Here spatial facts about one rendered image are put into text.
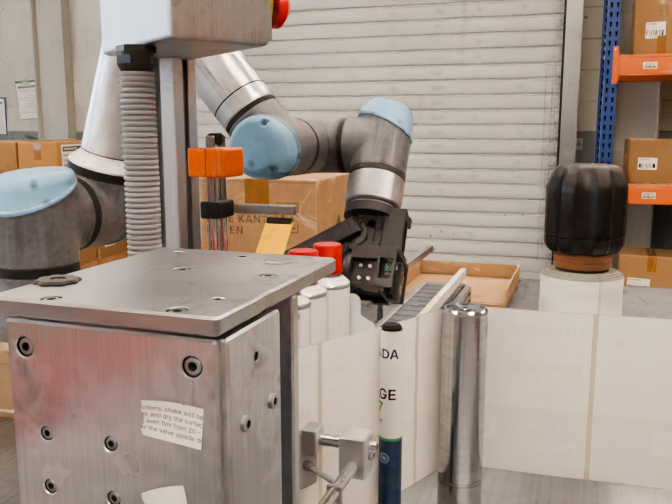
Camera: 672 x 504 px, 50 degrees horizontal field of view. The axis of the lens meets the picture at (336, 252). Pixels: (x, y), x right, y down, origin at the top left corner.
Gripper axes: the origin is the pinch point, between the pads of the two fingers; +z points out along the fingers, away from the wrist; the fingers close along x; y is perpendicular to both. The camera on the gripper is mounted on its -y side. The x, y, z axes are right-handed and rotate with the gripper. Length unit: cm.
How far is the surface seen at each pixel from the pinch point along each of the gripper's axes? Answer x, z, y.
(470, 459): -20.5, 11.1, 20.5
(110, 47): -34.8, -21.0, -15.5
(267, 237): -20.9, -7.6, -1.8
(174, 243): -20.5, -6.5, -12.5
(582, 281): -10.1, -8.6, 28.6
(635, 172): 309, -184, 55
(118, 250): 304, -117, -265
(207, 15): -40.2, -19.6, -2.0
